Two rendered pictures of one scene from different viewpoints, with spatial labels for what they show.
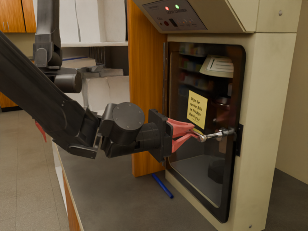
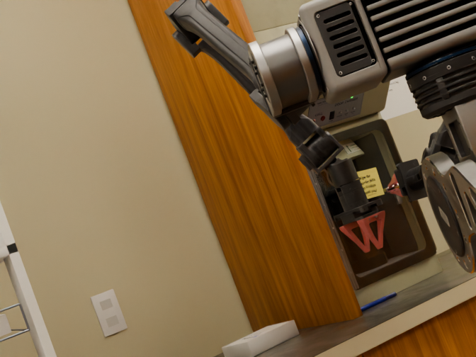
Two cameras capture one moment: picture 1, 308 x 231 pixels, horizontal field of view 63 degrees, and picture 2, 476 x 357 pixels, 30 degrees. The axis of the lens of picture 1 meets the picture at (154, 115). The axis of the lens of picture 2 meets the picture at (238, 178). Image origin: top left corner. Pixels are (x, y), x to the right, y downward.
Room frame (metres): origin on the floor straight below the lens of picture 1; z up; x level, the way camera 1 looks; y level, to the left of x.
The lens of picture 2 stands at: (1.12, 2.22, 1.21)
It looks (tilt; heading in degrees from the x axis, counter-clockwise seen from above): 4 degrees up; 265
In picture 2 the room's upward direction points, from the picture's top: 21 degrees counter-clockwise
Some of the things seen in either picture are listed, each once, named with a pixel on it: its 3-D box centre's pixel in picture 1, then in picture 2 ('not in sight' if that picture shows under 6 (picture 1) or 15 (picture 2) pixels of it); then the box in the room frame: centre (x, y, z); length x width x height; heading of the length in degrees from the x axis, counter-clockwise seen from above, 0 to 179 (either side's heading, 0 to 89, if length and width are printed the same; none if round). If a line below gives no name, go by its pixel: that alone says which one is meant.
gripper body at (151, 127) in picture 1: (146, 137); (418, 178); (0.50, 0.02, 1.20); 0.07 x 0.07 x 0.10; 26
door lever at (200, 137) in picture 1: (200, 131); (394, 187); (0.53, -0.10, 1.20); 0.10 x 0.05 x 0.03; 25
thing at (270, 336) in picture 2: not in sight; (260, 341); (1.01, -0.05, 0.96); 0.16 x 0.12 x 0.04; 32
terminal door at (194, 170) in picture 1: (193, 123); (369, 201); (0.61, -0.10, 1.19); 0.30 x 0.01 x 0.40; 25
